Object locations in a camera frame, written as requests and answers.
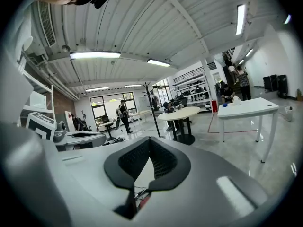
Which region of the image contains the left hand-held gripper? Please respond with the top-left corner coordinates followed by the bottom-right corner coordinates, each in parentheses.
top-left (25, 112), bottom-right (107, 151)

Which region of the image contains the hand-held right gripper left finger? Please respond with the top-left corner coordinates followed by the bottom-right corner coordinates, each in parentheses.
top-left (56, 137), bottom-right (152, 227)

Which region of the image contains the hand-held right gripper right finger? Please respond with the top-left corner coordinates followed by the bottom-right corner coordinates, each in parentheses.
top-left (134, 137), bottom-right (270, 227)

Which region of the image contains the black framed window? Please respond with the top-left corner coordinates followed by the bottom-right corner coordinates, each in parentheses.
top-left (89, 92), bottom-right (138, 127)

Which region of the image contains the white shelf rack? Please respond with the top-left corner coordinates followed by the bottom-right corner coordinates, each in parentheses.
top-left (18, 55), bottom-right (56, 127)

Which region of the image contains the light wooden long table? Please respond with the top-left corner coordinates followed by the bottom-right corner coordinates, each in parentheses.
top-left (129, 110), bottom-right (153, 123)

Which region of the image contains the white ceiling pipe bundle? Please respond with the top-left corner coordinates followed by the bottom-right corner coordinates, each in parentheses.
top-left (23, 51), bottom-right (80, 101)

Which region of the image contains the grey locker cabinet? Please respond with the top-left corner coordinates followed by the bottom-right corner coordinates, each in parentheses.
top-left (138, 96), bottom-right (150, 112)

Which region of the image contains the round beige table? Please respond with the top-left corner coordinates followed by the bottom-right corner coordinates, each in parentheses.
top-left (157, 106), bottom-right (201, 146)

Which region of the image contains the dark hanging jacket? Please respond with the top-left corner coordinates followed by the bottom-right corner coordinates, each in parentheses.
top-left (151, 95), bottom-right (160, 111)

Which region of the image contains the white rectangular table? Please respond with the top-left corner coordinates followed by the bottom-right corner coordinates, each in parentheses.
top-left (217, 97), bottom-right (280, 163)

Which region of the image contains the black framed glass door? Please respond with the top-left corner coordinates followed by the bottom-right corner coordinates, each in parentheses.
top-left (152, 78), bottom-right (173, 106)

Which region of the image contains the white support column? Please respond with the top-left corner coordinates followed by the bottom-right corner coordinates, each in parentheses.
top-left (200, 58), bottom-right (218, 113)

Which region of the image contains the white storage shelving unit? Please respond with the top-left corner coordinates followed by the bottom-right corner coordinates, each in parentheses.
top-left (172, 73), bottom-right (213, 108)

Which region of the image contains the black mezzanine railing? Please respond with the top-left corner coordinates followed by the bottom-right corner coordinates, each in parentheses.
top-left (173, 61), bottom-right (217, 84)

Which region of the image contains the white plastic container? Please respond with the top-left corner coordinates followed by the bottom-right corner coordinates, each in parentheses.
top-left (284, 105), bottom-right (294, 122)

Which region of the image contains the black equipment case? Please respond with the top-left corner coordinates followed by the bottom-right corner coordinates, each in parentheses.
top-left (262, 74), bottom-right (278, 92)
top-left (277, 74), bottom-right (289, 99)

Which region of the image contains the white air vent grille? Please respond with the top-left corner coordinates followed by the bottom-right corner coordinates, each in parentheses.
top-left (37, 0), bottom-right (57, 47)

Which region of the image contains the person's white shirt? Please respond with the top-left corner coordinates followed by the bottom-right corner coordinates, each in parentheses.
top-left (2, 0), bottom-right (40, 126)

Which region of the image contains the dark staircase with railing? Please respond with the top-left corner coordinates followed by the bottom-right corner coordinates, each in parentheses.
top-left (222, 47), bottom-right (248, 96)

